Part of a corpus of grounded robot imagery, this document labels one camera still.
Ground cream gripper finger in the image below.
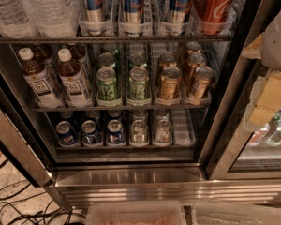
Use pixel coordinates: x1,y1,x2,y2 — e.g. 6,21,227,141
244,71,281,131

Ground green can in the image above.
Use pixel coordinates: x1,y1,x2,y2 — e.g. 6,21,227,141
97,52,117,69
101,43,120,58
96,67,119,101
128,52,147,69
128,67,149,100

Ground tea bottle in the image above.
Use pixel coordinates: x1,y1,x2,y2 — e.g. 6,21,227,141
68,43,91,78
32,44,57,72
58,49,91,108
19,48,62,109

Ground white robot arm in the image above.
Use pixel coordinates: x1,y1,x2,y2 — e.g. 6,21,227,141
242,10,281,132

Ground right clear water bottle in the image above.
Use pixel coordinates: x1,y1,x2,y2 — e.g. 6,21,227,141
30,0,80,38

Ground clear water bottle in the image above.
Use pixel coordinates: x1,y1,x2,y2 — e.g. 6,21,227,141
30,0,80,38
0,0,37,38

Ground steel fridge door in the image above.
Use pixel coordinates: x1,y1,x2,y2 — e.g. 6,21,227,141
0,62,55,187

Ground left clear water bottle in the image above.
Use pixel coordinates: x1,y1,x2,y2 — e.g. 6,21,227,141
0,0,37,38

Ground front right gold can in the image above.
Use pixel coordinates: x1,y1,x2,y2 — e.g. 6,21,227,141
187,67,214,98

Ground gold can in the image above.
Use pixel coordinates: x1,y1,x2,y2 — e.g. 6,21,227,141
158,67,181,100
183,52,207,82
157,52,177,74
187,67,214,98
178,41,201,65

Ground middle right gold can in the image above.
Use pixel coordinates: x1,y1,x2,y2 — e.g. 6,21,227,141
183,52,207,82

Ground back right gold can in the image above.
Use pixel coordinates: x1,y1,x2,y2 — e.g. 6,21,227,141
178,41,201,65

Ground front left gold can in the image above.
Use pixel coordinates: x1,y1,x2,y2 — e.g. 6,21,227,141
158,67,181,100

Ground red Coca-Cola can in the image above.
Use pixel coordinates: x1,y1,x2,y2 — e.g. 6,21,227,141
193,0,233,35

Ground middle left gold can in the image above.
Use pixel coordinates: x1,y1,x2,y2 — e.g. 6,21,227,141
157,52,177,74

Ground right silver can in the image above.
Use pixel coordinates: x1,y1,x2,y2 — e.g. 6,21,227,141
155,119,171,143

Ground silver can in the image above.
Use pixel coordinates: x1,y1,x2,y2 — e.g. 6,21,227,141
130,120,148,143
155,119,171,143

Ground right Red Bull can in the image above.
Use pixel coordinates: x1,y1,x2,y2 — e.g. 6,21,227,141
159,0,192,37

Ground red bull can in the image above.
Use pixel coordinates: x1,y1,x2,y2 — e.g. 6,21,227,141
122,0,144,38
79,0,112,36
159,0,192,37

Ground left silver can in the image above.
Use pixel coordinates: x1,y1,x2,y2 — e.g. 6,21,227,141
130,120,148,143

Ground right clear plastic bin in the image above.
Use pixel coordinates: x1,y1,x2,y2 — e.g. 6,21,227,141
191,202,281,225

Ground clear plastic bin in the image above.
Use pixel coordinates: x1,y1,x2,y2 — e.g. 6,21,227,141
85,201,186,225
191,202,281,225

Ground right Pepsi can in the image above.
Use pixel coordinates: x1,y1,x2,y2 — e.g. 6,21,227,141
107,120,125,144

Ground pepsi can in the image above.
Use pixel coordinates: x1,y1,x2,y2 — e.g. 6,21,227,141
107,120,125,144
81,120,101,146
55,121,79,147

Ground left clear plastic bin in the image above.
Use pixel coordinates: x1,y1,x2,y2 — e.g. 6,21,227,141
85,201,186,225

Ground middle Red Bull can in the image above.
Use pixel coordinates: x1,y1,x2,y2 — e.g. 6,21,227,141
122,0,144,38

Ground middle Pepsi can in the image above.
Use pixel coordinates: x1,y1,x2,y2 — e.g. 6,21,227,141
81,120,101,146

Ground left Red Bull can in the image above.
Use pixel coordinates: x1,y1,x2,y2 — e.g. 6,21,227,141
79,0,112,36

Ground left Pepsi can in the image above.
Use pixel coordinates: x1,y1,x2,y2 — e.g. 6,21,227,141
55,121,79,147

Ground middle wire shelf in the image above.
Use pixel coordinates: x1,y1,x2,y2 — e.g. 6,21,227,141
33,104,209,112

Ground wire shelf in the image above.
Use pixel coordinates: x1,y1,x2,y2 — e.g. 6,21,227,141
33,104,209,112
0,35,233,44

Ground black floor cables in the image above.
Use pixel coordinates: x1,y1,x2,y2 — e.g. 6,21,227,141
0,157,87,225

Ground upper wire shelf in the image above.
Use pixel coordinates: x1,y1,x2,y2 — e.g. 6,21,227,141
0,35,233,44

